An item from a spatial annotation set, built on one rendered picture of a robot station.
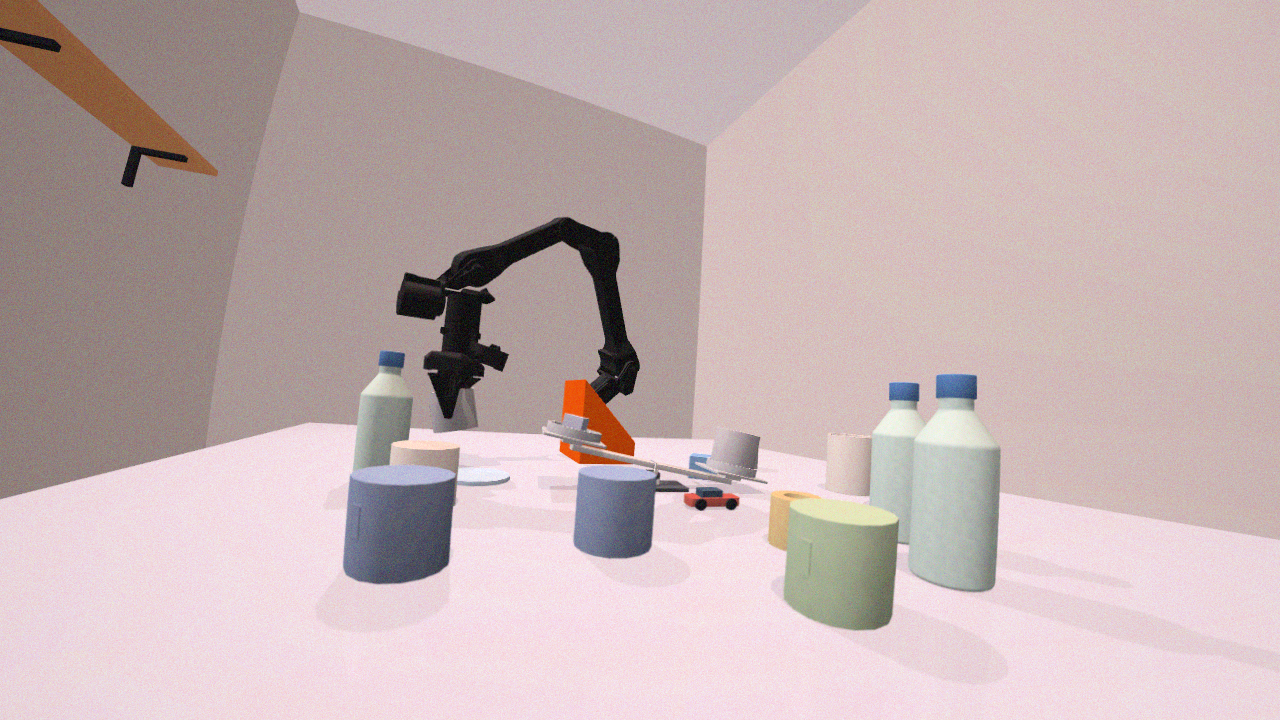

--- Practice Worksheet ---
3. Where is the red toy car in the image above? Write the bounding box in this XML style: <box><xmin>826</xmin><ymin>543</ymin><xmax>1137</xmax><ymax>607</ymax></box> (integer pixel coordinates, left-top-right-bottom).
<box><xmin>684</xmin><ymin>487</ymin><xmax>740</xmax><ymax>511</ymax></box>

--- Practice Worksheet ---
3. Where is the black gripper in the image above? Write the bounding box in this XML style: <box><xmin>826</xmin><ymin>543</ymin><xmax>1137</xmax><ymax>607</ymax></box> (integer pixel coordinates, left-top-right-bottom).
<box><xmin>422</xmin><ymin>322</ymin><xmax>485</xmax><ymax>419</ymax></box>

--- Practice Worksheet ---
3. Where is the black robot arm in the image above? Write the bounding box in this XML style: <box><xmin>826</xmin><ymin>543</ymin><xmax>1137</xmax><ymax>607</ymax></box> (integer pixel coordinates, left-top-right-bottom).
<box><xmin>396</xmin><ymin>217</ymin><xmax>640</xmax><ymax>404</ymax></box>

